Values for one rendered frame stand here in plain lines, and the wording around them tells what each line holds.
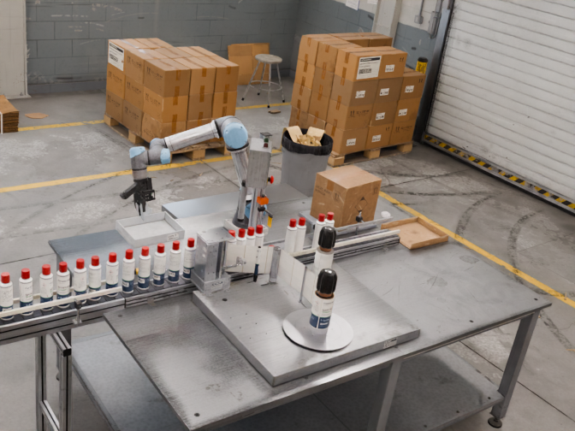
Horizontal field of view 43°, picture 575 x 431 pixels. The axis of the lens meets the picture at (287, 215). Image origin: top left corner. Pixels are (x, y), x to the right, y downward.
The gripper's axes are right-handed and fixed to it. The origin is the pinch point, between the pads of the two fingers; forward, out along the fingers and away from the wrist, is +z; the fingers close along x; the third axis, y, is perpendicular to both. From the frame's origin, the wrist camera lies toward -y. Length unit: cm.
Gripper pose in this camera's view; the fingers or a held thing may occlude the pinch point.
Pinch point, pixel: (141, 218)
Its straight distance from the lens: 371.0
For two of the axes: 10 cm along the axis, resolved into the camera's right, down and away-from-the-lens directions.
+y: 7.5, -1.9, 6.3
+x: -6.5, -1.1, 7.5
